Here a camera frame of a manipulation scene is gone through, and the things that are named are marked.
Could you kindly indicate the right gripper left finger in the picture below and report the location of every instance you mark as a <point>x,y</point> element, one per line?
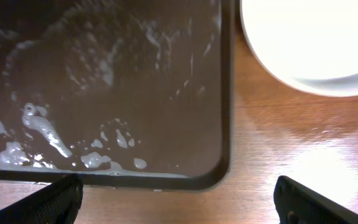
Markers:
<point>57,203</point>

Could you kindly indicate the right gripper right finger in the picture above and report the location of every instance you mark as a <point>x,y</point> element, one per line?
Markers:
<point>296,204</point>

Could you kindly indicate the cream white plate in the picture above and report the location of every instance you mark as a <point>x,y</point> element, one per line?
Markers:
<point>309,45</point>

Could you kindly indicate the brown plastic tray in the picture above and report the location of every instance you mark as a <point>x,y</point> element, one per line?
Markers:
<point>124,94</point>

